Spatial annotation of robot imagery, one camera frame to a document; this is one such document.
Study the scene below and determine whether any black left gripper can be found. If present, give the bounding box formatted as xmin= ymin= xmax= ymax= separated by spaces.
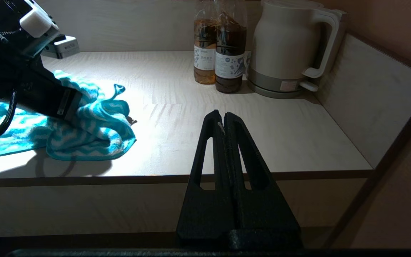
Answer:
xmin=0 ymin=36 xmax=83 ymax=120

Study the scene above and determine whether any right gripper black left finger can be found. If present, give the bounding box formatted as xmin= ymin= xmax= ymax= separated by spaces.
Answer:
xmin=176 ymin=110 xmax=235 ymax=247

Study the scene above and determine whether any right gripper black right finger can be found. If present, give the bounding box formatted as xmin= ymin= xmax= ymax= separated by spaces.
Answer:
xmin=224 ymin=112 xmax=302 ymax=248

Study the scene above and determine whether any blue white striped cloth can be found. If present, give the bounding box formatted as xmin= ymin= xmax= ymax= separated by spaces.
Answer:
xmin=0 ymin=70 xmax=137 ymax=161

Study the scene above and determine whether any small blue-grey tray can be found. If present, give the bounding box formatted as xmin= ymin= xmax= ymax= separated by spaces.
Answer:
xmin=41 ymin=35 xmax=80 ymax=59

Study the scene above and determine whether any grey kettle base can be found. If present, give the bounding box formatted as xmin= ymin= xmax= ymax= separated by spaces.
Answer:
xmin=247 ymin=68 xmax=318 ymax=99

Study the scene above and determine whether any dark tea bottle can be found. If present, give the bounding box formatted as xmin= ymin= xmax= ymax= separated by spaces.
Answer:
xmin=214 ymin=0 xmax=248 ymax=94

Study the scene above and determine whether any amber tea bottle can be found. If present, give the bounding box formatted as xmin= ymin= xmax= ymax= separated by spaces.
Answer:
xmin=193 ymin=0 xmax=217 ymax=85

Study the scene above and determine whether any white electric kettle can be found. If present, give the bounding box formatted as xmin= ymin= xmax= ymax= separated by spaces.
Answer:
xmin=248 ymin=0 xmax=347 ymax=84

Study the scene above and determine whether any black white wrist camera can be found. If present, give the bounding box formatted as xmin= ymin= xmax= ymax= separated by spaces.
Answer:
xmin=0 ymin=0 xmax=65 ymax=57

